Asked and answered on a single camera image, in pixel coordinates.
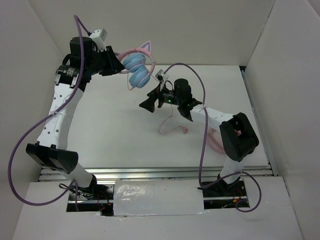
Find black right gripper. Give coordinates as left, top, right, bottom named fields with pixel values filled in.
left=139, top=82, right=182, bottom=113

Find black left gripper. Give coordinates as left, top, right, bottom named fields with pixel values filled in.
left=85, top=45, right=125, bottom=77

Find pink and blue cat headphones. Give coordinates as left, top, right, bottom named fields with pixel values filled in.
left=116, top=40, right=156, bottom=90

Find thin pink headphone cable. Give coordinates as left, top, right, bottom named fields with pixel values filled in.
left=148, top=72, right=189, bottom=135

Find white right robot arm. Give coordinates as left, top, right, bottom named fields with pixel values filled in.
left=139, top=78, right=259, bottom=196

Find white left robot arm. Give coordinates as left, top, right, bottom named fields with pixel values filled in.
left=26, top=35, right=156, bottom=200

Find silver tape patch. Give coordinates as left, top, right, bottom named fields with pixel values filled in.
left=113, top=180, right=205, bottom=217

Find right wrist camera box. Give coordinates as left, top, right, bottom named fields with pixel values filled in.
left=155, top=69, right=168, bottom=90

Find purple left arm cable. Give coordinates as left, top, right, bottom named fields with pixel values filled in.
left=7, top=14, right=94, bottom=212

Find aluminium front rail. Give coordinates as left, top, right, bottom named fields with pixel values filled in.
left=38, top=165, right=274, bottom=182

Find aluminium rail at table edge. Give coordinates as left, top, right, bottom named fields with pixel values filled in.
left=239, top=65, right=280, bottom=177

